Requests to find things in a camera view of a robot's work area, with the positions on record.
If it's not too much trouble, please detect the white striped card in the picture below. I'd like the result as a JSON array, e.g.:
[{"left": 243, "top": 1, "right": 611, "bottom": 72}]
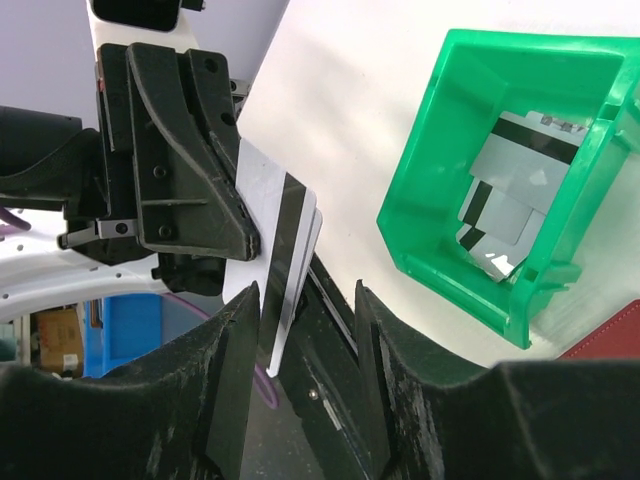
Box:
[
  {"left": 295, "top": 208, "right": 323, "bottom": 306},
  {"left": 222, "top": 140, "right": 317, "bottom": 378}
]

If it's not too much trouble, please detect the silver card in tray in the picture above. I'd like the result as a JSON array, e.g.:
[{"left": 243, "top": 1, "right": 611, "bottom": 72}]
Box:
[{"left": 456, "top": 111, "right": 588, "bottom": 282}]

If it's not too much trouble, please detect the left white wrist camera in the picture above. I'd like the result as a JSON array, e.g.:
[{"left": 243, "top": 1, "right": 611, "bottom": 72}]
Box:
[{"left": 86, "top": 1, "right": 199, "bottom": 93}]

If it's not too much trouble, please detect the red card holder wallet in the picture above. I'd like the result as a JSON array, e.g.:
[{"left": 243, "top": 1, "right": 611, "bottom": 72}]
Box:
[{"left": 558, "top": 299, "right": 640, "bottom": 360}]

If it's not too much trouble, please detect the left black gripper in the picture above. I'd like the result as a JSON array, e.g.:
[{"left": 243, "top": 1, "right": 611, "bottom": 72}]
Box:
[{"left": 58, "top": 43, "right": 260, "bottom": 295}]

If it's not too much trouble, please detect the white striped card back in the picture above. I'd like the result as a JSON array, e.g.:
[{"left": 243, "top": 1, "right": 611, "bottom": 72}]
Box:
[{"left": 295, "top": 208, "right": 323, "bottom": 306}]

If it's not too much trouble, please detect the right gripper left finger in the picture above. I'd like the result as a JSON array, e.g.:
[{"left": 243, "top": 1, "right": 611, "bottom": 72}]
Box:
[{"left": 1, "top": 285, "right": 260, "bottom": 479}]

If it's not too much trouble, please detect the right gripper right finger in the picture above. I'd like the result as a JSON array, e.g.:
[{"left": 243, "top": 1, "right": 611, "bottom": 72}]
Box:
[{"left": 355, "top": 285, "right": 639, "bottom": 479}]

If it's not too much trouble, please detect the green plastic card tray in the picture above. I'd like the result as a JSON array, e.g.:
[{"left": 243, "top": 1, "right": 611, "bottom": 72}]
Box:
[{"left": 377, "top": 30, "right": 639, "bottom": 349}]

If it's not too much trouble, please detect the white striped card front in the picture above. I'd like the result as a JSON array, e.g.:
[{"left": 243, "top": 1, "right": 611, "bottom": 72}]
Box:
[{"left": 222, "top": 140, "right": 317, "bottom": 378}]

